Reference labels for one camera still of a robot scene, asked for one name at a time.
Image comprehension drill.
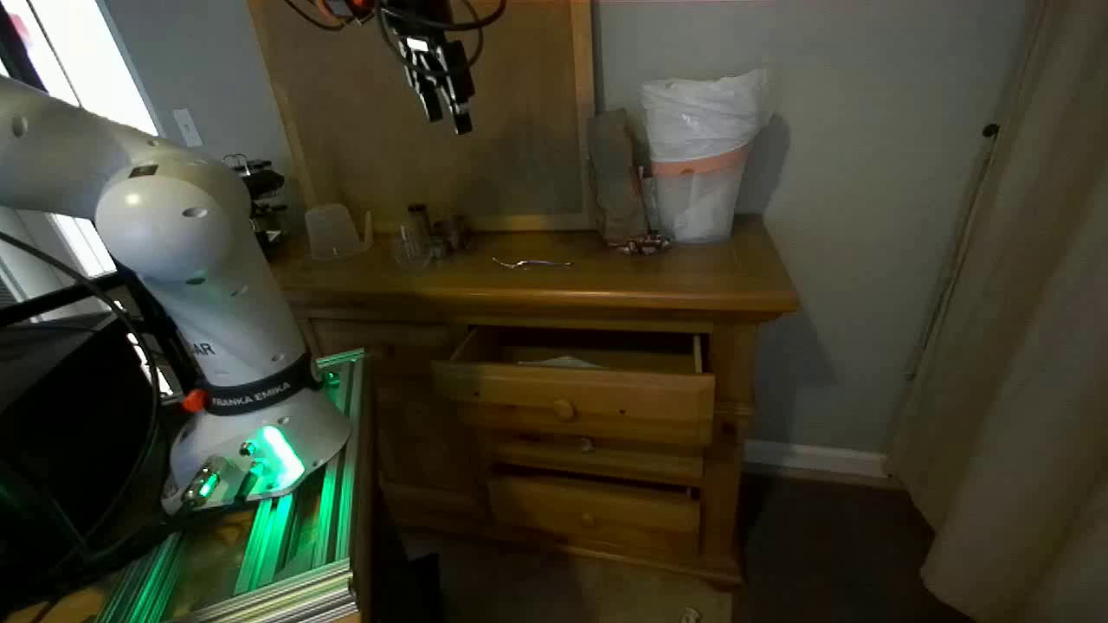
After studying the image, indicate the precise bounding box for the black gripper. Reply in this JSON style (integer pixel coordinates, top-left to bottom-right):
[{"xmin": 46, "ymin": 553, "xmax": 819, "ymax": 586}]
[{"xmin": 378, "ymin": 0, "xmax": 479, "ymax": 138}]

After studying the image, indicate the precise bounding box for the metal fork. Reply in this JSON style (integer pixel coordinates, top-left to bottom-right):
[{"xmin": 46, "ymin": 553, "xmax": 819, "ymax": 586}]
[{"xmin": 489, "ymin": 252, "xmax": 558, "ymax": 276}]

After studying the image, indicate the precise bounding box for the wooden drawer with cloth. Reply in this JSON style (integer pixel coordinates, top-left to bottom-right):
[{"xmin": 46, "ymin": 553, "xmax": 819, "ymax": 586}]
[{"xmin": 430, "ymin": 326, "xmax": 721, "ymax": 448}]

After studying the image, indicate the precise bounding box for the narrow wooden drawer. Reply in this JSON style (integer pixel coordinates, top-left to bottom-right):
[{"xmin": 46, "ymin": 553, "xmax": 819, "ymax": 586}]
[{"xmin": 489, "ymin": 431, "xmax": 711, "ymax": 487}]

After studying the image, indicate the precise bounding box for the deep wooden drawer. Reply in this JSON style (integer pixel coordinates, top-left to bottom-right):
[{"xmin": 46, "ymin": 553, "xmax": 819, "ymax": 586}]
[{"xmin": 481, "ymin": 471, "xmax": 707, "ymax": 541}]

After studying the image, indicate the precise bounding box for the wooden back board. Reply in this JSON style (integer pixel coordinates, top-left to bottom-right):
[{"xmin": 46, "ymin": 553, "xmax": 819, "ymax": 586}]
[{"xmin": 246, "ymin": 0, "xmax": 602, "ymax": 236}]

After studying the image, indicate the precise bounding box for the clear drinking glass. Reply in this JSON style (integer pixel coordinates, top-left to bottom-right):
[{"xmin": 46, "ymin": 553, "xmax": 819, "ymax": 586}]
[{"xmin": 302, "ymin": 201, "xmax": 367, "ymax": 259}]

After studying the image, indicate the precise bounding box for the brown paper bag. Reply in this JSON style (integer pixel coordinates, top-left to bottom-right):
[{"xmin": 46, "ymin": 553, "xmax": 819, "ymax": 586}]
[{"xmin": 591, "ymin": 106, "xmax": 675, "ymax": 259}]

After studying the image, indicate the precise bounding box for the white plastic bag bin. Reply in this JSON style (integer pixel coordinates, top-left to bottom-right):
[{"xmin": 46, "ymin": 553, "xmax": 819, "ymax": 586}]
[{"xmin": 638, "ymin": 64, "xmax": 775, "ymax": 245}]

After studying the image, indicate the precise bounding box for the grey blue cloth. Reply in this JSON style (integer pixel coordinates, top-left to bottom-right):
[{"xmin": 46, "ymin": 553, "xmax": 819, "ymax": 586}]
[{"xmin": 514, "ymin": 348, "xmax": 607, "ymax": 372}]

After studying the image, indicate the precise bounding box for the bright window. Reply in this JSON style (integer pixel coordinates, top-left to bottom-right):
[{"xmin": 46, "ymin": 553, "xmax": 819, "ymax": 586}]
[{"xmin": 0, "ymin": 0, "xmax": 161, "ymax": 303}]

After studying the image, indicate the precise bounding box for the white baseboard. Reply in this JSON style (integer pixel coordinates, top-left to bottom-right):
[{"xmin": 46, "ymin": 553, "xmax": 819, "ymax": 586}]
[{"xmin": 742, "ymin": 434, "xmax": 893, "ymax": 487}]

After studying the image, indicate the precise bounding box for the dark grey floor rug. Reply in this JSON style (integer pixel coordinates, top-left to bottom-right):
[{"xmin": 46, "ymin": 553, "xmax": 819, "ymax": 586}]
[{"xmin": 393, "ymin": 475, "xmax": 961, "ymax": 623}]

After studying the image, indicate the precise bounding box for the beige curtain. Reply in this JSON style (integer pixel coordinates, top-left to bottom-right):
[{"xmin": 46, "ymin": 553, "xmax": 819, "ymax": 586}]
[{"xmin": 881, "ymin": 0, "xmax": 1108, "ymax": 623}]

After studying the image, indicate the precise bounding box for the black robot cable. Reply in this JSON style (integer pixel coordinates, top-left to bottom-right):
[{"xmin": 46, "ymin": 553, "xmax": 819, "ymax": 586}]
[{"xmin": 280, "ymin": 0, "xmax": 512, "ymax": 39}]

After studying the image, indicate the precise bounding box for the black camera stand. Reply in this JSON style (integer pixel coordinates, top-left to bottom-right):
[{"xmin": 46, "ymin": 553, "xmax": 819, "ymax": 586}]
[{"xmin": 225, "ymin": 151, "xmax": 294, "ymax": 254}]

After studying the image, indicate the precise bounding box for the aluminium frame robot table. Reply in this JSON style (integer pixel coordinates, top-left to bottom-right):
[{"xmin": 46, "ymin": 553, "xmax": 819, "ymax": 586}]
[{"xmin": 87, "ymin": 348, "xmax": 372, "ymax": 623}]

